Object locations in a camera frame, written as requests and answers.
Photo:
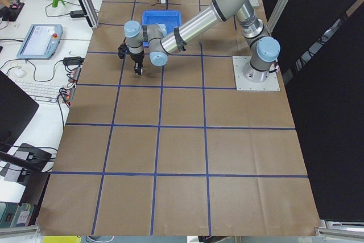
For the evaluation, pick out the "blue plastic tray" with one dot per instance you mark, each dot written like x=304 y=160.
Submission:
x=168 y=19

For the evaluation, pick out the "black monitor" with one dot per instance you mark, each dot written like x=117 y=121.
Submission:
x=17 y=110

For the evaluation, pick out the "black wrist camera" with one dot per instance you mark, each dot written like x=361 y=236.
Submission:
x=122 y=51

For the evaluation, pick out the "white computer mouse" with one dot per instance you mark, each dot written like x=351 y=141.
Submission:
x=20 y=73

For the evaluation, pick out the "blue teach pendant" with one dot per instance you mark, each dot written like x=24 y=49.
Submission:
x=41 y=41

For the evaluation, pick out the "white keyboard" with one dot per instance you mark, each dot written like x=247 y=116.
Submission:
x=40 y=92

